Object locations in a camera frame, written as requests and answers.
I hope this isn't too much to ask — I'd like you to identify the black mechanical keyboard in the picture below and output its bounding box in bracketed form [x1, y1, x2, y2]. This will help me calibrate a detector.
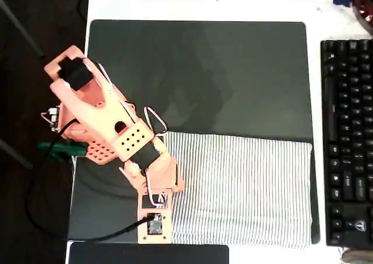
[319, 38, 373, 247]

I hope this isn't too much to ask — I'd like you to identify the robot controller circuit board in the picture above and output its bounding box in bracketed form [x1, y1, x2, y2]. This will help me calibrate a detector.
[40, 105, 62, 132]

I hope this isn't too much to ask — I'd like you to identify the brown rounded object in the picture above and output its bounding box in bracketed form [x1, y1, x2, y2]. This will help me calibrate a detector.
[341, 248, 373, 264]

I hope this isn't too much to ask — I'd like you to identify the white red servo wire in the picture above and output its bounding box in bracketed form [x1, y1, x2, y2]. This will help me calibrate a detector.
[83, 58, 169, 208]

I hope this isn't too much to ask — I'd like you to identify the striped white cloth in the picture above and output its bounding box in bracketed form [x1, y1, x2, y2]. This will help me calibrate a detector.
[161, 131, 314, 249]

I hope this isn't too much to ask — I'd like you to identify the dark red round basket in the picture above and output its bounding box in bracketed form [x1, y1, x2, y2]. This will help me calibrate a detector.
[351, 0, 373, 37]

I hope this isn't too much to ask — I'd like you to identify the black camera cable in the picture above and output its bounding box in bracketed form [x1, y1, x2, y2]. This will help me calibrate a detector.
[25, 119, 160, 243]

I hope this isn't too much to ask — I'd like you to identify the green table clamp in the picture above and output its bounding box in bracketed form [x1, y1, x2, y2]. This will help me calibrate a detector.
[37, 141, 88, 162]

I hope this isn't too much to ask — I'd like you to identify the grey metal chair leg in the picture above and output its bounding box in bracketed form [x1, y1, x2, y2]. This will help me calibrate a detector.
[0, 0, 45, 58]
[0, 138, 33, 169]

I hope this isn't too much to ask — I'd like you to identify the black flat tablet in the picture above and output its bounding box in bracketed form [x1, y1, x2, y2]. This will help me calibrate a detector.
[68, 244, 230, 264]

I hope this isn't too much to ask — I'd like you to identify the black desk mat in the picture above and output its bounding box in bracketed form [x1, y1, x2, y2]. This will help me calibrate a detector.
[67, 19, 321, 244]

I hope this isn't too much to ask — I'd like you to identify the orange camera mount plate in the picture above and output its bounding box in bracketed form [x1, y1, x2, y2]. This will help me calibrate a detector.
[136, 189, 173, 244]

